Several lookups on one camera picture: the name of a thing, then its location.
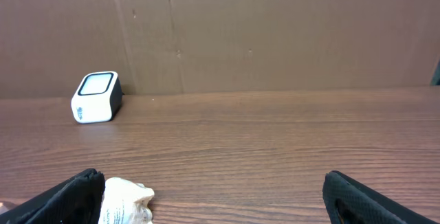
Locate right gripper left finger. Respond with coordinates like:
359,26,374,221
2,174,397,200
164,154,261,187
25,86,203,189
1,168,105,224

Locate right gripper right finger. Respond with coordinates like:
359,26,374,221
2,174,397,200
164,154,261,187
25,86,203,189
322,170,436,224

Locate beige plastic pouch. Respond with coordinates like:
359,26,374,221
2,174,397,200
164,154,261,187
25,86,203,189
98,177,155,224

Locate white barcode scanner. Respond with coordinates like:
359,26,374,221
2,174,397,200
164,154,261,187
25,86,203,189
71,71,123,124

